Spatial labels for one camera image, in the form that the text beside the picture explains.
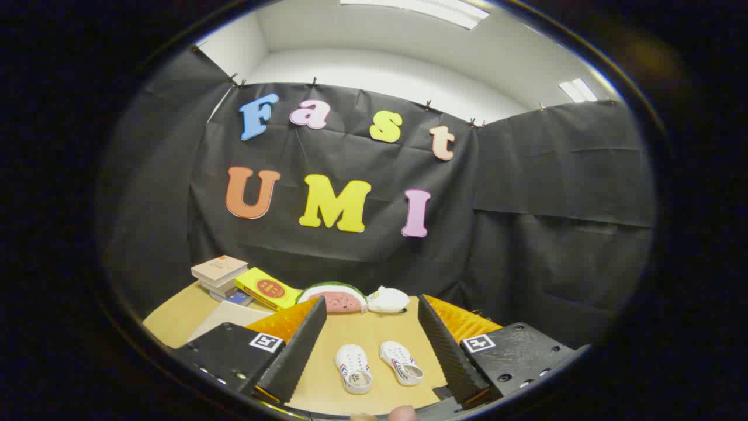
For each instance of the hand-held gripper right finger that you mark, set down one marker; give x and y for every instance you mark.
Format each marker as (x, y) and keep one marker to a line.
(447, 351)

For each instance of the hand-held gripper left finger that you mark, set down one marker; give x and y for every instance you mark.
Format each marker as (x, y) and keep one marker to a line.
(298, 356)

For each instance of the white canvas shoe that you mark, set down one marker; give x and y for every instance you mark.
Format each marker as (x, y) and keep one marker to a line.
(400, 359)
(352, 365)

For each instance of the cream fabric storage box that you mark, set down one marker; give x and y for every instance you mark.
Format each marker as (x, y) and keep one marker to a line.
(225, 316)

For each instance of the watermelon slice plush toy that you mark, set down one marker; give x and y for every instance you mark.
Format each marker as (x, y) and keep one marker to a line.
(345, 301)

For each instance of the yellow book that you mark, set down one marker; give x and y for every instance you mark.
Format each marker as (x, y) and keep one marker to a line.
(263, 287)

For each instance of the white plush toy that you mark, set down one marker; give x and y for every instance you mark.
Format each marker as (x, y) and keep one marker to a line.
(388, 299)

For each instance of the blue book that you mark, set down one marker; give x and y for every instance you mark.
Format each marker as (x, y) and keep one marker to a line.
(241, 299)

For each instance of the grey book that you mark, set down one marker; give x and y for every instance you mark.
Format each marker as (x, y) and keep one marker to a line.
(219, 289)

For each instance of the beige book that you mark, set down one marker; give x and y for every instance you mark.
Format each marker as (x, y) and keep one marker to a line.
(217, 268)

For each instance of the small ceiling light panel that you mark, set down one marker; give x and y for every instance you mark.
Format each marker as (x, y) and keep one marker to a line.
(578, 90)

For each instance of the long ceiling light panel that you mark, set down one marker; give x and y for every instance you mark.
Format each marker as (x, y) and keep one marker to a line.
(421, 9)

